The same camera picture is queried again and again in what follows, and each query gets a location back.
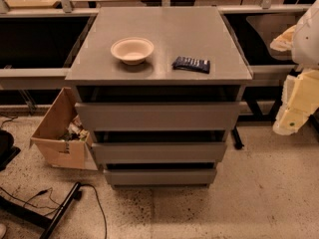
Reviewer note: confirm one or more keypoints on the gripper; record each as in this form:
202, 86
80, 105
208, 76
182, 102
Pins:
307, 42

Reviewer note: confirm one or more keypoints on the grey drawer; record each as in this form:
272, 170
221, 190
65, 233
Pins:
157, 117
159, 152
138, 177

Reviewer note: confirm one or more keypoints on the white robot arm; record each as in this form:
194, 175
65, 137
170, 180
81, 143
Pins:
302, 40

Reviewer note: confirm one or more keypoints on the grey drawer cabinet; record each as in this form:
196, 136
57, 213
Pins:
97, 77

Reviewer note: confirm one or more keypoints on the grey bottom drawer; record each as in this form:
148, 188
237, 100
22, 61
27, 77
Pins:
138, 177

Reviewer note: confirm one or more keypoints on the grey top drawer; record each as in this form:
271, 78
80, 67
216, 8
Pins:
157, 117

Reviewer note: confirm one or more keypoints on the dark blue snack packet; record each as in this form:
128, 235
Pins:
191, 64

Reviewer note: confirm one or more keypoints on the white paper bowl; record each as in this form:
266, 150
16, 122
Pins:
133, 50

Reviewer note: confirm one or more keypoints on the cardboard box with trash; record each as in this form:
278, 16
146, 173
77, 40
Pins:
51, 136

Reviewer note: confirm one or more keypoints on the black metal stand leg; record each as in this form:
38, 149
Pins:
47, 222

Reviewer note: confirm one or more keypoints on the black table leg frame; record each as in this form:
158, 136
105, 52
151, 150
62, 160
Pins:
253, 95

